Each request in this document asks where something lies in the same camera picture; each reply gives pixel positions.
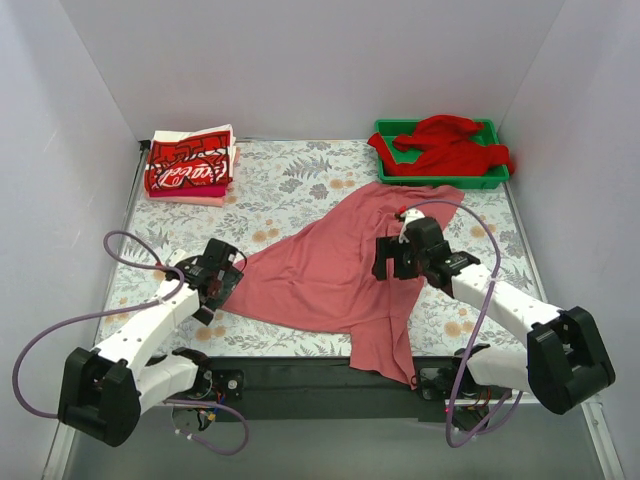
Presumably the pink t shirt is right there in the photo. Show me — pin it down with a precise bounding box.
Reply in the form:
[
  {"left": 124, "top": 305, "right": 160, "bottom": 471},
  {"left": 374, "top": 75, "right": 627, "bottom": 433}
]
[{"left": 223, "top": 183, "right": 464, "bottom": 384}]

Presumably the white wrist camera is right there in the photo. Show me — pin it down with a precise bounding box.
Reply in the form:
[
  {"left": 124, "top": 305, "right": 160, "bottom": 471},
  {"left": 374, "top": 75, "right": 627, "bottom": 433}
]
[
  {"left": 395, "top": 207, "right": 425, "bottom": 244},
  {"left": 162, "top": 249, "right": 187, "bottom": 275}
]

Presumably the folded magenta shirt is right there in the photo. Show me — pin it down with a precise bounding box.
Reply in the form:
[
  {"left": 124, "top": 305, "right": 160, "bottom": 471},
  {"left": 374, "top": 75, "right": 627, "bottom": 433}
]
[{"left": 149, "top": 184, "right": 227, "bottom": 198}]

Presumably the folded red printed shirt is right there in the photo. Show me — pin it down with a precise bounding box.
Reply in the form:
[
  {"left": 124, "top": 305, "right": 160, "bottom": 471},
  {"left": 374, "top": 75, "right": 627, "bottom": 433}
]
[{"left": 144, "top": 141, "right": 235, "bottom": 194}]

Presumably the red t shirt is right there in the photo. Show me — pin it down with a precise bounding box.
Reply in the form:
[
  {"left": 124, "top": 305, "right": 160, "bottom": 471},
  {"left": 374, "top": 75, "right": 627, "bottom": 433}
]
[{"left": 367, "top": 114, "right": 516, "bottom": 179}]

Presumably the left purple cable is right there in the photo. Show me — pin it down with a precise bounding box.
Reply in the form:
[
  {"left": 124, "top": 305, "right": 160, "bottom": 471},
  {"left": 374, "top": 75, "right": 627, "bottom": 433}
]
[{"left": 12, "top": 229, "right": 251, "bottom": 456}]

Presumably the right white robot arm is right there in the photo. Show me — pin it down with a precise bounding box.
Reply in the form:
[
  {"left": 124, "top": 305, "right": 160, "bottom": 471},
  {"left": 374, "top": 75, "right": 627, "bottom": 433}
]
[{"left": 372, "top": 209, "right": 616, "bottom": 415}]

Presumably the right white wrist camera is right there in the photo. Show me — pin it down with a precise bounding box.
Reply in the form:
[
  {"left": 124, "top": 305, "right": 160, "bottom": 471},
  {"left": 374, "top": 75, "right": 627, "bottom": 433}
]
[{"left": 395, "top": 207, "right": 425, "bottom": 244}]

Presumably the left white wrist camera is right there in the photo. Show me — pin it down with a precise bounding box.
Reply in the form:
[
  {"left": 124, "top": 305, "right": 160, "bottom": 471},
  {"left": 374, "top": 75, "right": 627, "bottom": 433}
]
[{"left": 162, "top": 249, "right": 187, "bottom": 275}]

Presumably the green plastic bin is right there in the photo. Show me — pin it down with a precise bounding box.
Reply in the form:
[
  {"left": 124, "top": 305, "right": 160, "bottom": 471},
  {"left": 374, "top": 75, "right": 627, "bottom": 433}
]
[{"left": 374, "top": 117, "right": 511, "bottom": 191}]

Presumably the folded white shirt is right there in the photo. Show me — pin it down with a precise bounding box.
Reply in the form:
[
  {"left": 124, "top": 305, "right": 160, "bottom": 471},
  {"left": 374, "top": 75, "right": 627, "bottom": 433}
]
[{"left": 152, "top": 124, "right": 238, "bottom": 163}]

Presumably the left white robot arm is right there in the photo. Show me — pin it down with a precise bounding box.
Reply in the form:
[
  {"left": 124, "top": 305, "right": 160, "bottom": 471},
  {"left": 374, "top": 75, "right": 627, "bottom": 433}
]
[{"left": 57, "top": 239, "right": 244, "bottom": 447}]

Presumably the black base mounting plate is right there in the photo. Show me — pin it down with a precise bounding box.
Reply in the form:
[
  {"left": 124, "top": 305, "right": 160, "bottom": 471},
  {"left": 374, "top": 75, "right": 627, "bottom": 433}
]
[{"left": 164, "top": 355, "right": 491, "bottom": 436}]

